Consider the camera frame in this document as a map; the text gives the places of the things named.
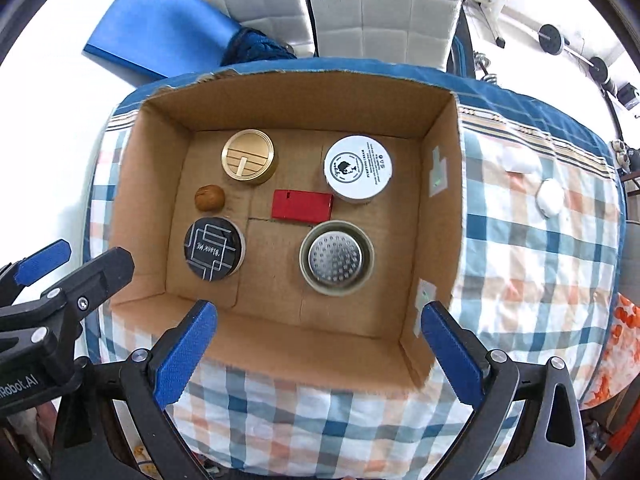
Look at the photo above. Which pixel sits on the short barbell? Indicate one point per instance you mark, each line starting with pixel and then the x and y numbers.
pixel 552 39

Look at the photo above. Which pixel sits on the blue bench pad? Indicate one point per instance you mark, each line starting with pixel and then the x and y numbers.
pixel 461 45

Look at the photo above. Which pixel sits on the small red box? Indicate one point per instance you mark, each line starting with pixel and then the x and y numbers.
pixel 301 206

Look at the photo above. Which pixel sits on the perforated metal cup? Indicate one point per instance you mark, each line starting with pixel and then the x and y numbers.
pixel 336 257

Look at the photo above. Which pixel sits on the brown walnut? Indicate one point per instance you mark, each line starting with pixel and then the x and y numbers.
pixel 209 197

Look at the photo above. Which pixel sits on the blue folded mat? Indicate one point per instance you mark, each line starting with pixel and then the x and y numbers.
pixel 160 25

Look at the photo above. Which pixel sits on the pair of white shoes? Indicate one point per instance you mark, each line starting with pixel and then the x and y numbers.
pixel 627 156

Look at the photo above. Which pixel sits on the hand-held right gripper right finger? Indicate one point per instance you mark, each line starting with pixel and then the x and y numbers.
pixel 452 355

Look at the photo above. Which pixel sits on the gold round tin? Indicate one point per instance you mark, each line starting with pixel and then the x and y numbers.
pixel 248 156

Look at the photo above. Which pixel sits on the orange and white cloth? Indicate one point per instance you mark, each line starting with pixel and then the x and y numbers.
pixel 617 350

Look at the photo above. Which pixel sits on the small white case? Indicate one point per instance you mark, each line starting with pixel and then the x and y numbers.
pixel 550 197

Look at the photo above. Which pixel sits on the white round tin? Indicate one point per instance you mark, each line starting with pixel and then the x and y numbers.
pixel 357 167

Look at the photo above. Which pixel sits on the white weight bench rack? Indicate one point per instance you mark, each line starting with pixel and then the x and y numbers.
pixel 492 5

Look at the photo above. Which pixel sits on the plaid tablecloth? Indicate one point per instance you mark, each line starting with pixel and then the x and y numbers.
pixel 525 270

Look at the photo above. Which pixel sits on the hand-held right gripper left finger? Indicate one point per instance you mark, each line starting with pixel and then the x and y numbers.
pixel 187 355

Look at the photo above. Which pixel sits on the dark blue bag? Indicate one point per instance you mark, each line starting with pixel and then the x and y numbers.
pixel 257 47

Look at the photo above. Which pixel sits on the cardboard box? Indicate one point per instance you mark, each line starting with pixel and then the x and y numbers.
pixel 280 310

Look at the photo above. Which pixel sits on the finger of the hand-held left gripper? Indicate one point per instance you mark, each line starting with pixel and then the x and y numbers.
pixel 42 261
pixel 95 277

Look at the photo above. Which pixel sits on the small dumbbell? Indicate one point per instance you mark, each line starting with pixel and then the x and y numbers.
pixel 485 67

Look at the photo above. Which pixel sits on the black round tin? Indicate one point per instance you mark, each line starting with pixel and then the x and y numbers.
pixel 214 247

